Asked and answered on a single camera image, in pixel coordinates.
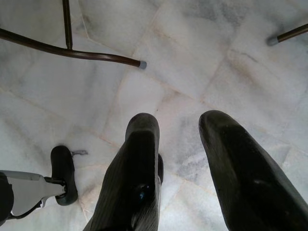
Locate straight brown metal chair strut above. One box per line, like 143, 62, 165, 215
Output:
62, 0, 74, 50

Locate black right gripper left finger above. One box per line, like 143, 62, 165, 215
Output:
83, 112, 165, 231

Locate curved brown metal chair leg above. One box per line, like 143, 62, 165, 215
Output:
0, 28, 147, 71

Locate black robot foot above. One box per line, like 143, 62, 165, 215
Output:
50, 145, 79, 207

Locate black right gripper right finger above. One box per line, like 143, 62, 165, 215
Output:
198, 110, 308, 231

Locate brown chair leg grey cap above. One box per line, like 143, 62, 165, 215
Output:
267, 23, 308, 46

